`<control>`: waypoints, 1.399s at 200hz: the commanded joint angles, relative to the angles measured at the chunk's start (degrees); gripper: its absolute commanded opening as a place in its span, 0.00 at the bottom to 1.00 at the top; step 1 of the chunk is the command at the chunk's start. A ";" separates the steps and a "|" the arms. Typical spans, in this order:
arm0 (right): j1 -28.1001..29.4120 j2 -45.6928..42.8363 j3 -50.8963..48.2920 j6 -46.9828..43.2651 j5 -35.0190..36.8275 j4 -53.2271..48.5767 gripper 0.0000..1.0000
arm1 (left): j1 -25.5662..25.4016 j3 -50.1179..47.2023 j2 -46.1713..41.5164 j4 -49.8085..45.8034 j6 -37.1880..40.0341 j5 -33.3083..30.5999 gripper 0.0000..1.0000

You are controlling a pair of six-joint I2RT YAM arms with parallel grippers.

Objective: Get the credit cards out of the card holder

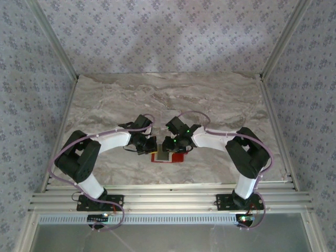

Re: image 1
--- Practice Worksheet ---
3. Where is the red leather card holder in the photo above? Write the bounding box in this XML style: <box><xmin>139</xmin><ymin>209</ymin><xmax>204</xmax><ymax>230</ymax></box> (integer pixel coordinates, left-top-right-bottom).
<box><xmin>151</xmin><ymin>143</ymin><xmax>186</xmax><ymax>164</ymax></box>

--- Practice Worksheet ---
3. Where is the grey metal panel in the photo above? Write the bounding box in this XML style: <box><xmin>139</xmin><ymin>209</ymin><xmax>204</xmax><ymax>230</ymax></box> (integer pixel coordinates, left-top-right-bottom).
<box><xmin>30</xmin><ymin>213</ymin><xmax>316</xmax><ymax>252</ymax></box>

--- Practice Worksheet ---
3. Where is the aluminium mounting rail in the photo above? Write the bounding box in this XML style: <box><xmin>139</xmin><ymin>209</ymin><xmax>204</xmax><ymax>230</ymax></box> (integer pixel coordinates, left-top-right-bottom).
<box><xmin>28</xmin><ymin>183</ymin><xmax>314</xmax><ymax>214</ymax></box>

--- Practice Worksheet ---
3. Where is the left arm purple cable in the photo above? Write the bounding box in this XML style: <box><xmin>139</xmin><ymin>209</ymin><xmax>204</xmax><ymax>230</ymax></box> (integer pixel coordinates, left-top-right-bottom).
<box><xmin>49</xmin><ymin>113</ymin><xmax>156</xmax><ymax>233</ymax></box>

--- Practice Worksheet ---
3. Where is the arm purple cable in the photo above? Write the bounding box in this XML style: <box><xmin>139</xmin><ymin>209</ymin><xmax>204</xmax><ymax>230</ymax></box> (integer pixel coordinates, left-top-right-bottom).
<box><xmin>49</xmin><ymin>113</ymin><xmax>156</xmax><ymax>233</ymax></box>
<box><xmin>178</xmin><ymin>110</ymin><xmax>275</xmax><ymax>231</ymax></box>

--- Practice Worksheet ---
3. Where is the grey slotted cable duct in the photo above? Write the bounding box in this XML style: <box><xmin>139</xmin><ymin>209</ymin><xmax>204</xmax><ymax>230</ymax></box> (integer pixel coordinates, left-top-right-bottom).
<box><xmin>38</xmin><ymin>213</ymin><xmax>239</xmax><ymax>226</ymax></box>

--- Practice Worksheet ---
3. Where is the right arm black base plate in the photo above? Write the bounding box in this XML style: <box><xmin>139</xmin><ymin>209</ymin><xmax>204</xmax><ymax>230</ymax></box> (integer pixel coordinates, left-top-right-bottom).
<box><xmin>215</xmin><ymin>193</ymin><xmax>265</xmax><ymax>211</ymax></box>

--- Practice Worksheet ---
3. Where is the aluminium table side rail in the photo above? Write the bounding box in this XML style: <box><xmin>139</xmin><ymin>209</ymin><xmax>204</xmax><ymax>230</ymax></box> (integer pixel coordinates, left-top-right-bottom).
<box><xmin>258</xmin><ymin>75</ymin><xmax>300</xmax><ymax>191</ymax></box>
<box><xmin>39</xmin><ymin>76</ymin><xmax>79</xmax><ymax>194</ymax></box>

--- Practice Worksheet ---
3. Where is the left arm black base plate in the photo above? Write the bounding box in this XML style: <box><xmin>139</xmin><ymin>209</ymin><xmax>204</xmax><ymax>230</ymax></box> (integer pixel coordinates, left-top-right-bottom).
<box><xmin>76</xmin><ymin>194</ymin><xmax>125</xmax><ymax>212</ymax></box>

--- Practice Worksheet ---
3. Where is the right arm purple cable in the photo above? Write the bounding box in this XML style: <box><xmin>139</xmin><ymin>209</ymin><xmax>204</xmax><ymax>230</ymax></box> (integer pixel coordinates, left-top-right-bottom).
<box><xmin>178</xmin><ymin>110</ymin><xmax>275</xmax><ymax>231</ymax></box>

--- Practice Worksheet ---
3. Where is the aluminium frame post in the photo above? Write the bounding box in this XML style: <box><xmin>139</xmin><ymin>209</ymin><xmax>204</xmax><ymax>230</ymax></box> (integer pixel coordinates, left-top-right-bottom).
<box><xmin>26</xmin><ymin>0</ymin><xmax>80</xmax><ymax>80</ymax></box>
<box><xmin>260</xmin><ymin>0</ymin><xmax>313</xmax><ymax>80</ymax></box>

